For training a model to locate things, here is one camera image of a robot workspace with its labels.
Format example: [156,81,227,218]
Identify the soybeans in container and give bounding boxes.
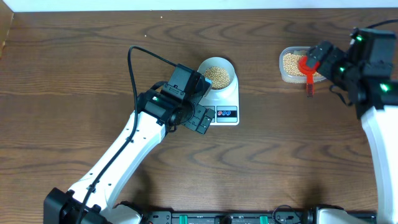
[282,53,305,77]

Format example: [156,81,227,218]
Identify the red plastic measuring scoop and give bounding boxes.
[298,56,320,98]

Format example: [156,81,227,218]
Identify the cardboard panel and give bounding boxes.
[0,0,14,56]

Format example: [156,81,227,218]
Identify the white digital kitchen scale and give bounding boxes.
[200,76,239,126]

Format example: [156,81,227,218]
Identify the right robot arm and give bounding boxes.
[305,28,397,223]

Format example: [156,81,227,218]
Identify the clear plastic container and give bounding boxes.
[279,47,310,84]

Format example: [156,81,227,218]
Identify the soybeans in bowl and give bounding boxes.
[204,67,231,90]

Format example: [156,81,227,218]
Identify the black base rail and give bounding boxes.
[136,210,377,224]

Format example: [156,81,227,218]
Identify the grey round bowl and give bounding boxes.
[198,57,236,91]

